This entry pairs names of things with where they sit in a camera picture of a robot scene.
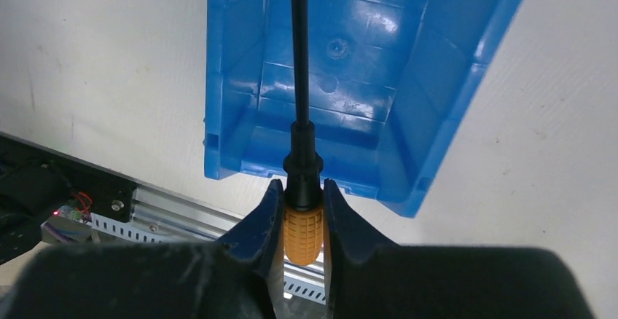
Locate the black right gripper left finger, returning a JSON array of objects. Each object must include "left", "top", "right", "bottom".
[{"left": 1, "top": 179, "right": 283, "bottom": 318}]

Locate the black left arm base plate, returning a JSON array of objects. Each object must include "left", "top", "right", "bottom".
[{"left": 1, "top": 133, "right": 137, "bottom": 222}]

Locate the blue plastic bin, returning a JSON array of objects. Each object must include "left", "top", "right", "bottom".
[{"left": 204, "top": 0, "right": 522, "bottom": 218}]

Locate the white slotted cable duct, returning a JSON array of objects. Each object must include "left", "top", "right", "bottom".
[{"left": 90, "top": 213, "right": 326, "bottom": 304}]

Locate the orange handled black screwdriver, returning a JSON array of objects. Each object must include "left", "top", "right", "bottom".
[{"left": 283, "top": 0, "right": 324, "bottom": 266}]

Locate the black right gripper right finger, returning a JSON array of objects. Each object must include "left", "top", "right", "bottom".
[{"left": 324, "top": 179, "right": 593, "bottom": 318}]

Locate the aluminium front rail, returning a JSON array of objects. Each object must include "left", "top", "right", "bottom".
[{"left": 133, "top": 186, "right": 325, "bottom": 289}]

